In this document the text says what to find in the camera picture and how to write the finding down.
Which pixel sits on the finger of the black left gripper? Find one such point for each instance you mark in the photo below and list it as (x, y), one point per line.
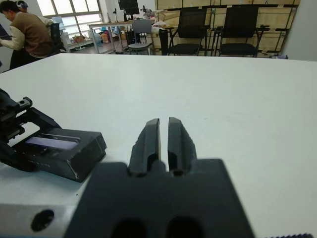
(15, 158)
(44, 120)

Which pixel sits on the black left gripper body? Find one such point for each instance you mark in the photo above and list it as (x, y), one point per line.
(7, 111)

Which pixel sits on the black box lid with print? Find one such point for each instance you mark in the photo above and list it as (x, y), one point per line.
(81, 158)

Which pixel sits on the small purple item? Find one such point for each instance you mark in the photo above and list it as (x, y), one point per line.
(280, 56)

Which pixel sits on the black computer monitor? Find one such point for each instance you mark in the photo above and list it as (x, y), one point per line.
(128, 7)

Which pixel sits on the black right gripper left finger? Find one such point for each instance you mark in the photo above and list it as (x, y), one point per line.
(144, 148)

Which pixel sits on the black computer tower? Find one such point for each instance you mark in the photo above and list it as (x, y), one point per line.
(130, 39)

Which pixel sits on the wooden-top white-frame desk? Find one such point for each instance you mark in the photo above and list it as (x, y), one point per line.
(111, 23)

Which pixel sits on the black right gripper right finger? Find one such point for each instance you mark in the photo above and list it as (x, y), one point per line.
(179, 146)

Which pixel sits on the person in brown vest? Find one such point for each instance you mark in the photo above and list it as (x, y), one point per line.
(29, 32)

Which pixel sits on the grey round-seat chair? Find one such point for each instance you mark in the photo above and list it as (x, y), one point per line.
(141, 26)

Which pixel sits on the black mesh visitor chair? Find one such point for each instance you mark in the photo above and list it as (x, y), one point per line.
(192, 22)
(241, 22)

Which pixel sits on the black swivel office chair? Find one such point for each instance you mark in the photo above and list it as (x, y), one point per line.
(55, 34)

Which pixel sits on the orange plastic bag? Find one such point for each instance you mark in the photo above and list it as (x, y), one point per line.
(104, 37)

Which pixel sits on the grey-framed window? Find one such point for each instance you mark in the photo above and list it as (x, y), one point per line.
(84, 7)

